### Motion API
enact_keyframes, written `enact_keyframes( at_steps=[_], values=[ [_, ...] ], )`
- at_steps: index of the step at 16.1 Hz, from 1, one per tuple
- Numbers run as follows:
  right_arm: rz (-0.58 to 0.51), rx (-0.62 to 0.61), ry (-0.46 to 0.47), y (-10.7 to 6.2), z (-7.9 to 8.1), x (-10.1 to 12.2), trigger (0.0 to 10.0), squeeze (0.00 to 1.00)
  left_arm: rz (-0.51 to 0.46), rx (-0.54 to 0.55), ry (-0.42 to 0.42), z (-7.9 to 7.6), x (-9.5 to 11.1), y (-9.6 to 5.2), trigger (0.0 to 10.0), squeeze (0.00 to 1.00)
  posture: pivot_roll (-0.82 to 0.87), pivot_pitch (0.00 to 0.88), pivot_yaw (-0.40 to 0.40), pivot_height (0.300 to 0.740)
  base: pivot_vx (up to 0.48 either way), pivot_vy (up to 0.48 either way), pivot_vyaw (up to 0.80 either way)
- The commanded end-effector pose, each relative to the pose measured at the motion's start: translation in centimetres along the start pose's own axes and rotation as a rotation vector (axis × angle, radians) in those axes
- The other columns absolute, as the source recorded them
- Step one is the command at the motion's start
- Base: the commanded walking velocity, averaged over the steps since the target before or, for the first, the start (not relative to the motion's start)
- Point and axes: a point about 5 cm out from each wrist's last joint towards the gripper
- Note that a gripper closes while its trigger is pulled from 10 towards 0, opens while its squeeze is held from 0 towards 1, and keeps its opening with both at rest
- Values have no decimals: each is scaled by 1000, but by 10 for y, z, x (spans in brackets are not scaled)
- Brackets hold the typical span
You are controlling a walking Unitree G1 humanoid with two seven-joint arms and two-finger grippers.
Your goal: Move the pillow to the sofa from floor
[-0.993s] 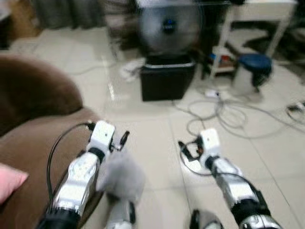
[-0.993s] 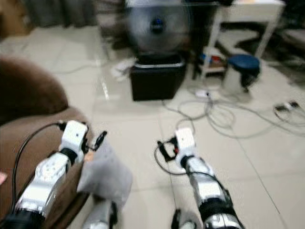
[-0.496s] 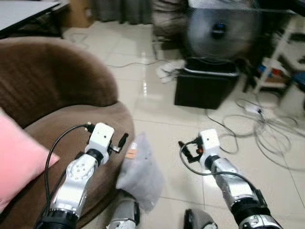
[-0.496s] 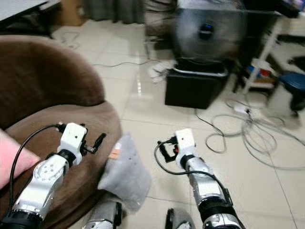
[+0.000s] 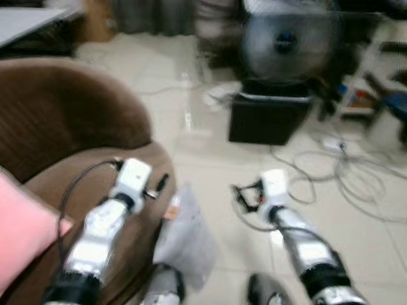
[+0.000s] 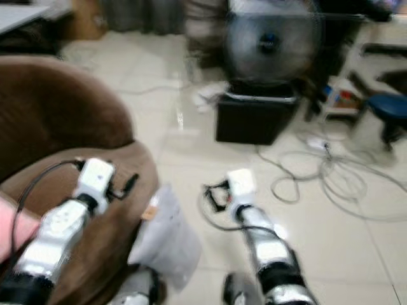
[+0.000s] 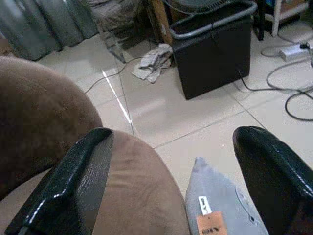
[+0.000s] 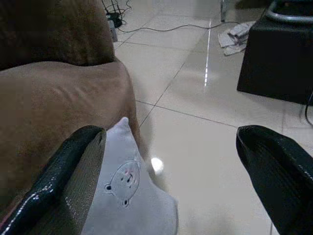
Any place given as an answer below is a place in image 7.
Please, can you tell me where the grey fabric covered chair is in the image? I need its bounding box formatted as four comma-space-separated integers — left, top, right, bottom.
85, 0, 150, 64

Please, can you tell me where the black floor fan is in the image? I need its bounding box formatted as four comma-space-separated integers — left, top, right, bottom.
162, 0, 247, 15

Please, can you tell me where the thin grey floor cable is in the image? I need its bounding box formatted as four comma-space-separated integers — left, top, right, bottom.
84, 56, 145, 95

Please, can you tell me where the black upright pole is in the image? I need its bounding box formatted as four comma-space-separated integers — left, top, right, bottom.
254, 0, 267, 41

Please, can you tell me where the grey metal tube frame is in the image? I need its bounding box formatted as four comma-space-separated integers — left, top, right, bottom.
170, 1, 259, 40

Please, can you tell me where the white power adapter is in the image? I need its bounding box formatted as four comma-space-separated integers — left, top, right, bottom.
279, 44, 303, 62

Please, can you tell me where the white shelf frame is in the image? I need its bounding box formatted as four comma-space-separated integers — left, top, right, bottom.
265, 0, 311, 37

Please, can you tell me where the black floor cable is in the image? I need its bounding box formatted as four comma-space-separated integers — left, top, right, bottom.
236, 70, 313, 122

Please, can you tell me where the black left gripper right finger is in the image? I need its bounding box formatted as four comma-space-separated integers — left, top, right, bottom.
232, 125, 313, 235

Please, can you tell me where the brown round sofa chair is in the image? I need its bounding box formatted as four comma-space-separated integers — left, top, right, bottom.
0, 55, 190, 235

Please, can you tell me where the thick grey floor cable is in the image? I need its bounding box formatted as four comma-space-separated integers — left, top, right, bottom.
260, 31, 313, 93

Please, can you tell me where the grey curtain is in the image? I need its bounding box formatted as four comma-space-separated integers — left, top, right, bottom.
0, 0, 99, 62

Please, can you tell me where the black box cabinet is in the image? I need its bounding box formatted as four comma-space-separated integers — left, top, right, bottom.
172, 13, 252, 100

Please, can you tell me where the grey pillow with orange tag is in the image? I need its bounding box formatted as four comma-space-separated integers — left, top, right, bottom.
185, 156, 269, 235

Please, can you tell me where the crumpled grey cloth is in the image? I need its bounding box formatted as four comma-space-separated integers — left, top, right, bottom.
132, 43, 173, 84

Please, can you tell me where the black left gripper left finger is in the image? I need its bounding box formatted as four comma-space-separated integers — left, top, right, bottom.
4, 127, 115, 235

